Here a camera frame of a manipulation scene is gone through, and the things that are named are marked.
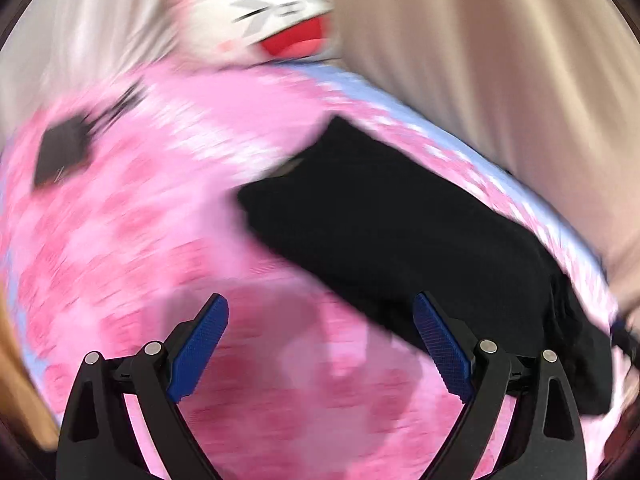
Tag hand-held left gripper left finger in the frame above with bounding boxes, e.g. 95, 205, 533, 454
56, 292, 230, 480

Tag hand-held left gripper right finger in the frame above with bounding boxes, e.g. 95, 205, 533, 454
412, 291, 587, 480

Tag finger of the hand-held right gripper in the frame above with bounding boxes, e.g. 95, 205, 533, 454
611, 316, 640, 360

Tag black pants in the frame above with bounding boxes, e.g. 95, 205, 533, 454
236, 116, 617, 417

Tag pink floral bed sheet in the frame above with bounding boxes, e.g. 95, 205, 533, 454
0, 60, 626, 480

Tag black flat object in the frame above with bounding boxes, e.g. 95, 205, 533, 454
32, 85, 146, 188

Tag beige fabric headboard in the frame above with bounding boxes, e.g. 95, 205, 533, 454
327, 0, 640, 311

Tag white and red plush toy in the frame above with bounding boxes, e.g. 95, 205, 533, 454
187, 0, 341, 68

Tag white cloth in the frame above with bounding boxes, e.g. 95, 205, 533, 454
0, 0, 201, 126

